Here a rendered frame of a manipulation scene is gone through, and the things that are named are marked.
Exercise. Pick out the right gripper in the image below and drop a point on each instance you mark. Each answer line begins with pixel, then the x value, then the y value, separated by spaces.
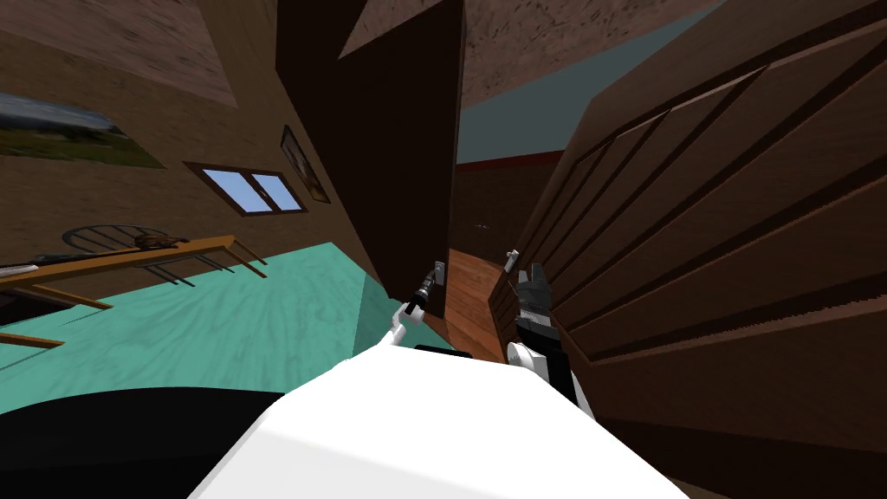
pixel 534 298

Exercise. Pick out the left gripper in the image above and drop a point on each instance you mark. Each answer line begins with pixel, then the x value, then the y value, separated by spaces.
pixel 421 296

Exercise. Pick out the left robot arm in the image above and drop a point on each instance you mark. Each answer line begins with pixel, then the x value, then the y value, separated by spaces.
pixel 104 443

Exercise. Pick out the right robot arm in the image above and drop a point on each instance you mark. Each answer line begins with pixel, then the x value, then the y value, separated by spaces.
pixel 539 341

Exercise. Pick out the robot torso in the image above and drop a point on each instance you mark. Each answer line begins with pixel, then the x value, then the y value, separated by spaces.
pixel 429 430

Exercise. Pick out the dark brown door leaf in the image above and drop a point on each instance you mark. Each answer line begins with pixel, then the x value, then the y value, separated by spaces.
pixel 388 138

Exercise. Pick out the brown panelled door leaf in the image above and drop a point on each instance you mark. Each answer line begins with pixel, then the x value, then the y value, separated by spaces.
pixel 727 242

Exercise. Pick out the brown framed window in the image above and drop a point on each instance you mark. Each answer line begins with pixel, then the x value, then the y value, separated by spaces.
pixel 251 190

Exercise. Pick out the wooden table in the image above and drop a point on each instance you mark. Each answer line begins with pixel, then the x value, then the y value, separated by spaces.
pixel 83 267

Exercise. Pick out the small framed wall picture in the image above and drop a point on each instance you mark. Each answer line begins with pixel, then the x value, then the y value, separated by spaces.
pixel 305 165

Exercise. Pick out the large landscape wall picture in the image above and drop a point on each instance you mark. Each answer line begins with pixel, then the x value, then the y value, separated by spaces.
pixel 62 135

